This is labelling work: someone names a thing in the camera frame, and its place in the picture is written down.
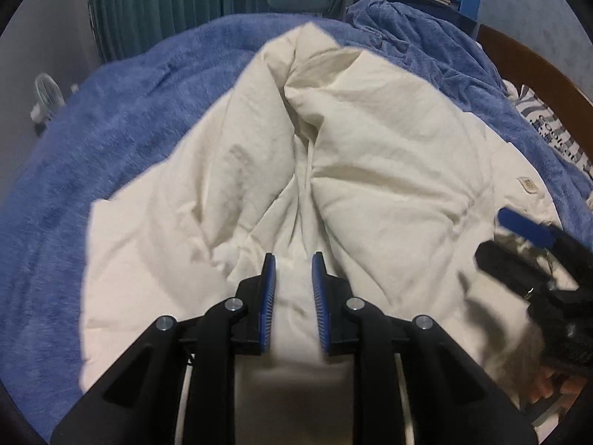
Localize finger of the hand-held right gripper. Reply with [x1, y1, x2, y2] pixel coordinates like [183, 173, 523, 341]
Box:
[474, 240, 557, 306]
[497, 208, 593, 286]

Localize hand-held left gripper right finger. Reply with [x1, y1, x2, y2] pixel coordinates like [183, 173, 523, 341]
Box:
[311, 251, 539, 445]

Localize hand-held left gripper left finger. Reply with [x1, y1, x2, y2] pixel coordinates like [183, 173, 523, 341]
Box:
[50, 253, 278, 445]

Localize white hooded jacket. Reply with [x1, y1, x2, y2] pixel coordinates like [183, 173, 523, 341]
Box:
[79, 23, 576, 445]

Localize person's right hand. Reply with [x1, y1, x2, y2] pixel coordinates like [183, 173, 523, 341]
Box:
[528, 364, 588, 420]

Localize striped printed pillow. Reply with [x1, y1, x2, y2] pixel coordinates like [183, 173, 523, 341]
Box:
[507, 81, 593, 178]

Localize wooden headboard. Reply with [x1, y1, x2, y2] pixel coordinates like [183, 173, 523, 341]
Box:
[477, 23, 593, 136]

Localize blue fleece blanket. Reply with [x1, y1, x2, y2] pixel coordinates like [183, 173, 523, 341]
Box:
[0, 0, 593, 441]

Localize small white fan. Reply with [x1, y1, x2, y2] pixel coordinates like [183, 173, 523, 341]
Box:
[30, 73, 66, 127]

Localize teal curtain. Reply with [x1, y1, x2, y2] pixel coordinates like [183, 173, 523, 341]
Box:
[88, 0, 358, 63]

